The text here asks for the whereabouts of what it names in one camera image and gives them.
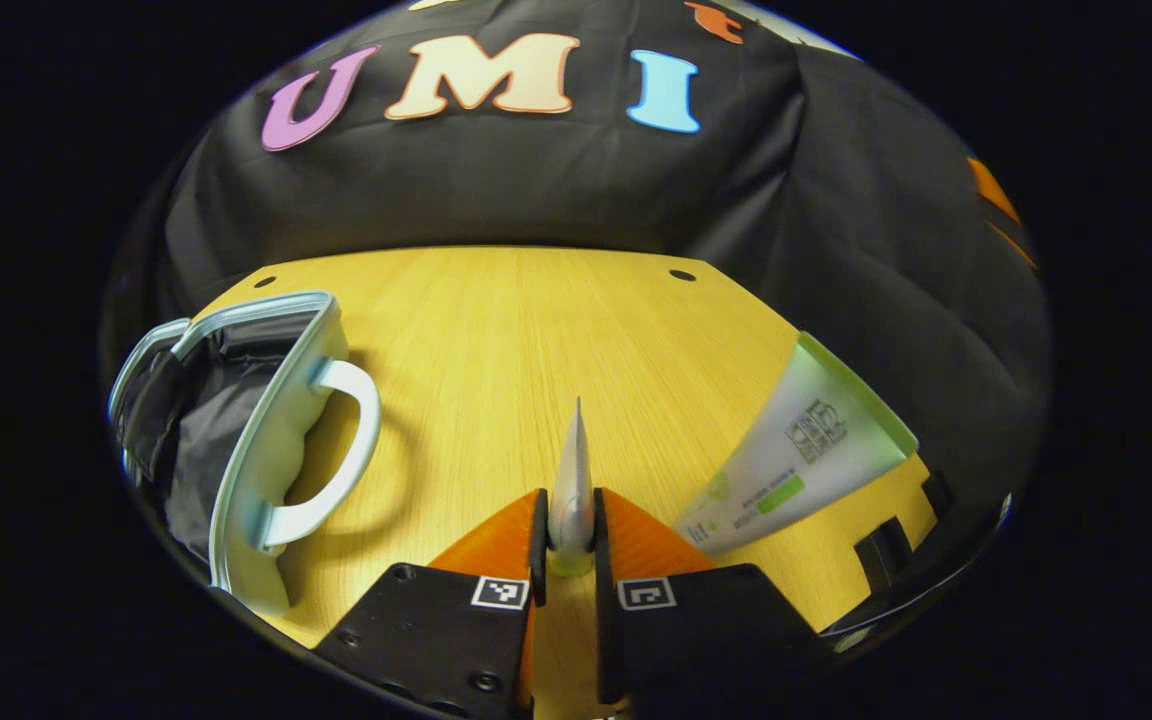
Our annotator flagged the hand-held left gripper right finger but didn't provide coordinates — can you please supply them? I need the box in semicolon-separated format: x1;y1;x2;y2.
591;487;842;720

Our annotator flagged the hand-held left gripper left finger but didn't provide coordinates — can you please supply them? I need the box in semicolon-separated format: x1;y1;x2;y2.
314;487;549;720

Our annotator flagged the white green skincare tube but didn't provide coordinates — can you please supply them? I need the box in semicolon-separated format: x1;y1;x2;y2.
674;331;920;558
548;396;598;579

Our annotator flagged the light blue suitcase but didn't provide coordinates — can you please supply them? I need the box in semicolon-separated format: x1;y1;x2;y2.
106;291;383;619

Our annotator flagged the black backdrop cloth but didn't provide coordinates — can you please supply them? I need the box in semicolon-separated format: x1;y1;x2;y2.
101;0;1052;641

